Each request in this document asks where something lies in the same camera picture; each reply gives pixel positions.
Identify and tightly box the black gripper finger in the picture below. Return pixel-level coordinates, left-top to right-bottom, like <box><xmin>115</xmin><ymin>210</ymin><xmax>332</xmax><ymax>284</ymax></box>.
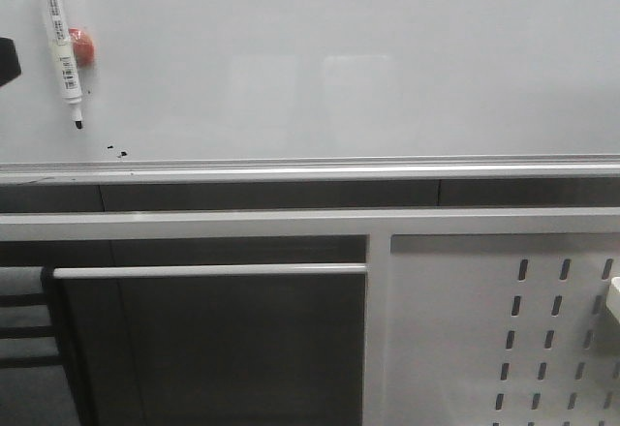
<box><xmin>0</xmin><ymin>37</ymin><xmax>21</xmax><ymax>87</ymax></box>

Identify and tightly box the white pegboard stand frame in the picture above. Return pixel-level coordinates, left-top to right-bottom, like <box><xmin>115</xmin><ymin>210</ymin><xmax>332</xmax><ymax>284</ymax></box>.
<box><xmin>1</xmin><ymin>207</ymin><xmax>619</xmax><ymax>425</ymax></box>

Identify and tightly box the red round magnet taped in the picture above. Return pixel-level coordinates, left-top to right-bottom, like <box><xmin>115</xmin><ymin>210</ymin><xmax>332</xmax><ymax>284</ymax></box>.
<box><xmin>69</xmin><ymin>28</ymin><xmax>95</xmax><ymax>67</ymax></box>

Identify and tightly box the white upper plastic tray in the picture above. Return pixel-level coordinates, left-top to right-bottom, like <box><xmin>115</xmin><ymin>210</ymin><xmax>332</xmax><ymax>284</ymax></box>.
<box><xmin>602</xmin><ymin>276</ymin><xmax>620</xmax><ymax>324</ymax></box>

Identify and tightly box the white black-ink marker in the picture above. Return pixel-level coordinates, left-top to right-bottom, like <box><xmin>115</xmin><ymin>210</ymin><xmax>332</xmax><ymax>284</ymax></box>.
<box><xmin>41</xmin><ymin>0</ymin><xmax>83</xmax><ymax>130</ymax></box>

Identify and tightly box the white whiteboard with aluminium frame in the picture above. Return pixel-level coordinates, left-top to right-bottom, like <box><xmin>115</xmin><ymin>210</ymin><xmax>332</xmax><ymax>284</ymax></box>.
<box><xmin>1</xmin><ymin>0</ymin><xmax>619</xmax><ymax>184</ymax></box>

